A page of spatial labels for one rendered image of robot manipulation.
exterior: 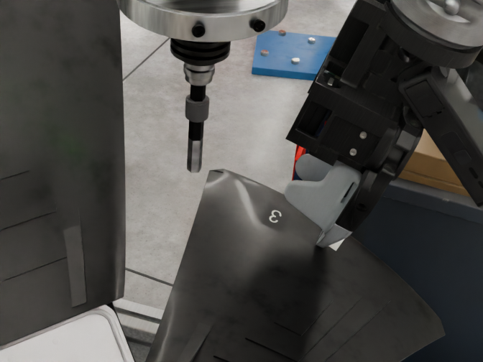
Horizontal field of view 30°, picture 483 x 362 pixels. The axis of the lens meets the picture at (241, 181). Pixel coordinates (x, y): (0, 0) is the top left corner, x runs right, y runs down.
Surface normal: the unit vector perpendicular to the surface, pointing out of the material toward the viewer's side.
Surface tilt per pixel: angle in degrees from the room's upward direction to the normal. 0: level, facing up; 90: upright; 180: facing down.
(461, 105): 49
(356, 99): 17
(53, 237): 38
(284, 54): 0
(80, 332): 42
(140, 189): 0
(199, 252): 3
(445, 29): 92
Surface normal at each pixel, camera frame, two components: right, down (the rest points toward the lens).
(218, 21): 0.24, 0.60
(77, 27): 0.36, -0.40
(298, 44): 0.07, -0.80
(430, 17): -0.44, 0.46
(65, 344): 0.07, -0.19
